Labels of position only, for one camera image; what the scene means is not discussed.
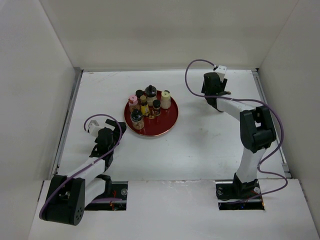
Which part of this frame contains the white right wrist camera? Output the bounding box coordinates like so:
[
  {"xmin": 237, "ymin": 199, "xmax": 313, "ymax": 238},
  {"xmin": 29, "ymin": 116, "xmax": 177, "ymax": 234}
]
[{"xmin": 214, "ymin": 65, "xmax": 227, "ymax": 82}]

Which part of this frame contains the black cap brown spice jar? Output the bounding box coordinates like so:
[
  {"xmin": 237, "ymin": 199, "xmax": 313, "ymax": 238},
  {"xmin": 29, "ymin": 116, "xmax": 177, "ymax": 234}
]
[{"xmin": 135, "ymin": 89, "xmax": 144, "ymax": 100}]

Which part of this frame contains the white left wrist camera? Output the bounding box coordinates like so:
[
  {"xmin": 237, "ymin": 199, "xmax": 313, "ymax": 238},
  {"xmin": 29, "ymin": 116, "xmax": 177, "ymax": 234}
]
[{"xmin": 87, "ymin": 120, "xmax": 101, "ymax": 137}]

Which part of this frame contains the cream cap salt shaker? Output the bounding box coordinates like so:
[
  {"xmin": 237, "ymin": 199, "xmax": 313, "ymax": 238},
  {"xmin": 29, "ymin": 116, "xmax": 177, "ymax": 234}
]
[{"xmin": 160, "ymin": 90, "xmax": 171, "ymax": 110}]

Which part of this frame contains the pink cap spice jar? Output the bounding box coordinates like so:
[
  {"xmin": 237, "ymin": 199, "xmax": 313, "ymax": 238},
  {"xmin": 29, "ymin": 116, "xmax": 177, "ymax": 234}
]
[{"xmin": 128, "ymin": 95, "xmax": 141, "ymax": 113}]

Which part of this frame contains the black cap pepper grinder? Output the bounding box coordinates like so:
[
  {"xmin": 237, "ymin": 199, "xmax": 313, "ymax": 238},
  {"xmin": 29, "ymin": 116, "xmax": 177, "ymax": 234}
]
[{"xmin": 144, "ymin": 84, "xmax": 158, "ymax": 107}]

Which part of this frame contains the red round lacquer tray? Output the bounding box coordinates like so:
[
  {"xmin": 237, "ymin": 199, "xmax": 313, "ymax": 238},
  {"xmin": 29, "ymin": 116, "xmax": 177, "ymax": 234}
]
[{"xmin": 123, "ymin": 95, "xmax": 179, "ymax": 137}]

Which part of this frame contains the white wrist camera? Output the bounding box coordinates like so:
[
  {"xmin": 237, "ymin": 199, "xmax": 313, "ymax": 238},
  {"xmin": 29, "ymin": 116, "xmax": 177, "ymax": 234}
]
[
  {"xmin": 214, "ymin": 65, "xmax": 227, "ymax": 82},
  {"xmin": 87, "ymin": 120, "xmax": 101, "ymax": 137}
]

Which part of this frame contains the black cap dark spice jar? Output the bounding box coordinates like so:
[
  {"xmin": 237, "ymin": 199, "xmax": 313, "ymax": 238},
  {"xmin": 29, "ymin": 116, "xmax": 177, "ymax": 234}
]
[{"xmin": 152, "ymin": 99, "xmax": 161, "ymax": 117}]

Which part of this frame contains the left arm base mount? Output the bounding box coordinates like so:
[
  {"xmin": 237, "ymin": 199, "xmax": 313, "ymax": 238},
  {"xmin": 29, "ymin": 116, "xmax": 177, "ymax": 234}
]
[{"xmin": 85, "ymin": 181, "xmax": 129, "ymax": 212}]

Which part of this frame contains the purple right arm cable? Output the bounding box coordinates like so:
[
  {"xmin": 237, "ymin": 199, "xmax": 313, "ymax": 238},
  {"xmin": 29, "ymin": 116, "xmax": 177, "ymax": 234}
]
[{"xmin": 184, "ymin": 59, "xmax": 288, "ymax": 201}]

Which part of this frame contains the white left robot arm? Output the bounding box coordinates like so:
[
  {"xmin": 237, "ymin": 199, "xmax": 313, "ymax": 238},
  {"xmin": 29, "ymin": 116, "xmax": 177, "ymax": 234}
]
[{"xmin": 39, "ymin": 118, "xmax": 128, "ymax": 226}]

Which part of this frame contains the short yellow oil bottle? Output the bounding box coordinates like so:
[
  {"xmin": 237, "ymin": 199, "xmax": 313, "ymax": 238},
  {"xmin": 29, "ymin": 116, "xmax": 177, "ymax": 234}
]
[{"xmin": 140, "ymin": 95, "xmax": 150, "ymax": 117}]

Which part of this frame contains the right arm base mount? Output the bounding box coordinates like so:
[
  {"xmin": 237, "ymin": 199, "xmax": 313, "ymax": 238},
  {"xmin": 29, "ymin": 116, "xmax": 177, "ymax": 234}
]
[{"xmin": 215, "ymin": 180, "xmax": 265, "ymax": 211}]

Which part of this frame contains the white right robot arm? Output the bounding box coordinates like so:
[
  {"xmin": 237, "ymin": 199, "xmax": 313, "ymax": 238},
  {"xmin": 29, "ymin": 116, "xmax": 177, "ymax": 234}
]
[{"xmin": 201, "ymin": 72, "xmax": 276, "ymax": 201}]

